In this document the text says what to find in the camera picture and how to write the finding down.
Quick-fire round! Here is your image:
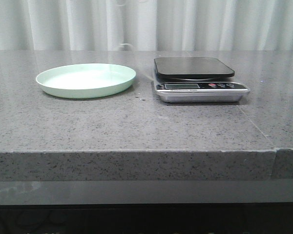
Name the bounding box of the white vermicelli noodle bundle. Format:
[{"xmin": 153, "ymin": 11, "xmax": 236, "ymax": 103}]
[{"xmin": 113, "ymin": 0, "xmax": 157, "ymax": 82}]

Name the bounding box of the black silver kitchen scale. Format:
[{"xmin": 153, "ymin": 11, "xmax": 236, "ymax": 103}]
[{"xmin": 154, "ymin": 57, "xmax": 250, "ymax": 103}]

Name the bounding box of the light green round plate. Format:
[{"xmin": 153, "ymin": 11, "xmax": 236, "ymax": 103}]
[{"xmin": 36, "ymin": 63, "xmax": 136, "ymax": 99}]

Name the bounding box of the white pleated curtain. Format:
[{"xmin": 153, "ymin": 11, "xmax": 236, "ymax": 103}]
[{"xmin": 0, "ymin": 0, "xmax": 293, "ymax": 51}]

